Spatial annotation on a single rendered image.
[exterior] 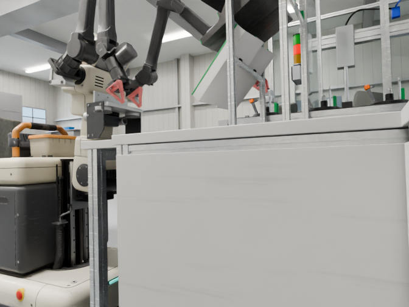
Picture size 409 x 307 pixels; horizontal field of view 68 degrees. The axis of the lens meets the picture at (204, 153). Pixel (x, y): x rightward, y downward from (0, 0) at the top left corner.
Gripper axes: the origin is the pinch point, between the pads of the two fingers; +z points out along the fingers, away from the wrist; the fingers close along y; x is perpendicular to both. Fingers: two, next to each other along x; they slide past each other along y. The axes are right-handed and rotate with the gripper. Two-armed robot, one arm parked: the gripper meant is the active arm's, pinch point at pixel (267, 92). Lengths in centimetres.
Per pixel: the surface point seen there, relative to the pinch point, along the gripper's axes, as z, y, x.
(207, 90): 2.4, -48.2, 11.1
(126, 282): 42, -74, 58
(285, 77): 21, -54, -11
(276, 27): -6.6, -27.5, -20.4
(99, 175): 2, -61, 60
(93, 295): 36, -62, 88
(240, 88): 1.8, -28.5, 4.6
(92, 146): -6, -64, 53
